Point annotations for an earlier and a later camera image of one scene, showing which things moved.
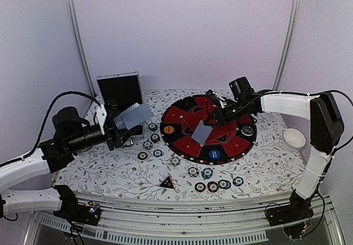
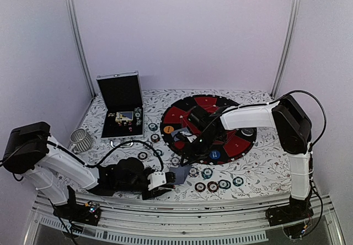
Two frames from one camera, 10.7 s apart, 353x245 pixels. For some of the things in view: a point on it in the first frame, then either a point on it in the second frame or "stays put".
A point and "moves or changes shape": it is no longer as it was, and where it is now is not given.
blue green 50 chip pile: x=153 y=127 stays put
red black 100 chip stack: x=142 y=155 stays put
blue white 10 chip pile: x=237 y=181 stays put
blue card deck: x=134 y=117 to x=181 y=172
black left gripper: x=116 y=138 to x=154 y=194
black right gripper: x=220 y=116 to x=193 y=153
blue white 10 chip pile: x=193 y=172 stays put
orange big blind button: x=168 y=129 stays put
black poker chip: x=247 y=130 stays put
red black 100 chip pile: x=212 y=186 stays put
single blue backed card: x=202 y=133 moves or changes shape
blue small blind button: x=214 y=154 stays put
